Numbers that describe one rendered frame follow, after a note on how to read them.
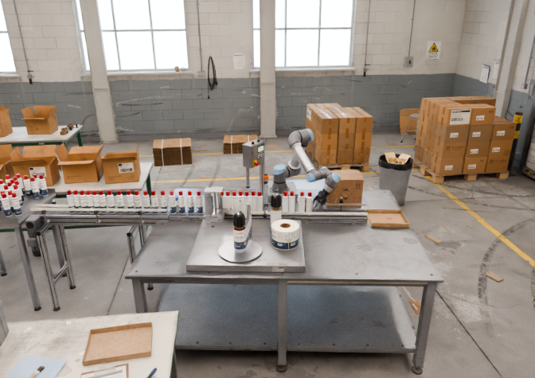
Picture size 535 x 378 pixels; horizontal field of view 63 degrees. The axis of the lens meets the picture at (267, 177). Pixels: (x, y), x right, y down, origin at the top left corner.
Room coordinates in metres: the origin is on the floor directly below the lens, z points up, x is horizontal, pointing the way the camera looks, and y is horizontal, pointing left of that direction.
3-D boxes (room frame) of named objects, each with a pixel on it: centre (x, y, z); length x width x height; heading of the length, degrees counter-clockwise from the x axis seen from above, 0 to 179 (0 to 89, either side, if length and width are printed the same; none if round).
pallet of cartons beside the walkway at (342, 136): (7.11, -1.18, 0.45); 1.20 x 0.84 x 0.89; 7
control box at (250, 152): (3.35, 0.11, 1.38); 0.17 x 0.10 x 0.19; 143
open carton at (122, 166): (4.36, 1.55, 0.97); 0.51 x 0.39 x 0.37; 11
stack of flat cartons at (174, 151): (7.18, 1.64, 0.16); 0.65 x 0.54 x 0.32; 100
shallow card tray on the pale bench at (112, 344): (1.84, 0.80, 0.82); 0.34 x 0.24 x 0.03; 101
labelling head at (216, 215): (3.18, 0.43, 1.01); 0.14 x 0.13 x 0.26; 88
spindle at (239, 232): (2.66, 0.20, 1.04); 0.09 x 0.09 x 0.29
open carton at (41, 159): (4.23, 2.41, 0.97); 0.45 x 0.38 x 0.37; 9
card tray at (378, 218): (3.23, -0.99, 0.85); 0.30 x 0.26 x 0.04; 88
